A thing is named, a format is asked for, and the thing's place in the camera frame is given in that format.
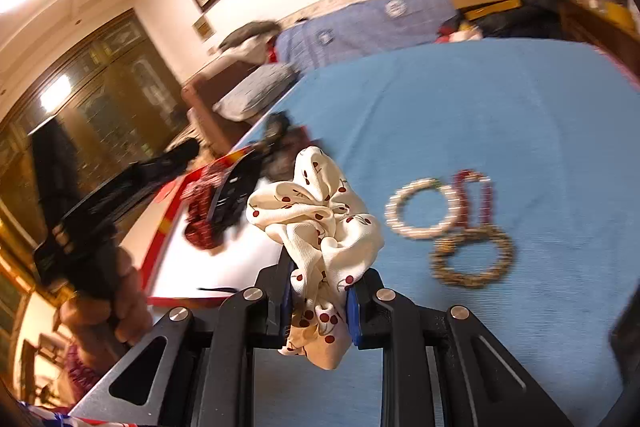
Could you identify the yellow box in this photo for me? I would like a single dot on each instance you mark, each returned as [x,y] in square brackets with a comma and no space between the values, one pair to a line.
[620,16]

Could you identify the brown chair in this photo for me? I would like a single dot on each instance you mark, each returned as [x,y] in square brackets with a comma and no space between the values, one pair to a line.
[205,89]

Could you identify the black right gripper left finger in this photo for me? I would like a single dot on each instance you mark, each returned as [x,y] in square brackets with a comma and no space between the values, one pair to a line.
[275,310]

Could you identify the blue checked duvet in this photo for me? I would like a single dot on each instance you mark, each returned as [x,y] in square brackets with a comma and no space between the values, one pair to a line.
[362,29]

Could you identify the grey folded clothes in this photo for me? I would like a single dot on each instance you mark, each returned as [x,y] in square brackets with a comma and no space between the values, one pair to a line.
[249,30]

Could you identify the red white tray box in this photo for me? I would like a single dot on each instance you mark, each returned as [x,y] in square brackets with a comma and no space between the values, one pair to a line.
[176,273]

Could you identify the dark wooden wardrobe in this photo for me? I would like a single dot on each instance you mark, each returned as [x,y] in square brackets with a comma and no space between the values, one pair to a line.
[117,100]

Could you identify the blue towel bedspread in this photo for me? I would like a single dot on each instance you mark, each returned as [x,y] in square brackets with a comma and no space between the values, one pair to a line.
[541,139]

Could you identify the black beaded hair claw clip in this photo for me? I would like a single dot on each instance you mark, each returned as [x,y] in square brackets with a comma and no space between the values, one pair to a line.
[231,197]

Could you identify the left hand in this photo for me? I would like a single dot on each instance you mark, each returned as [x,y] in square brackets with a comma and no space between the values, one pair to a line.
[100,326]

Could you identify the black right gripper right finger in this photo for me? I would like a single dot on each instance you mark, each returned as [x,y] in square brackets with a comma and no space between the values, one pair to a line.
[368,312]

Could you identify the dark red polka-dot scrunchie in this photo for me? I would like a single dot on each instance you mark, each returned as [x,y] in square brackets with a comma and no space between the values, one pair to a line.
[198,197]

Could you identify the grey pillow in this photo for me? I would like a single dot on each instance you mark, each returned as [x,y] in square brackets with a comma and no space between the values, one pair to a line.
[257,92]

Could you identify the white cherry-print scrunchie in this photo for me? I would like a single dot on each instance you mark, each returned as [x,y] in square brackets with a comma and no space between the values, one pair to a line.
[331,237]

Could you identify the white pearl bracelet green bead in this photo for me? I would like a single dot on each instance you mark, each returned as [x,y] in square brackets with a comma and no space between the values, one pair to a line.
[400,197]

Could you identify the brown black organza scrunchie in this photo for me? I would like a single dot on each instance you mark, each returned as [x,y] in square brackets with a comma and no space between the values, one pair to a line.
[280,144]

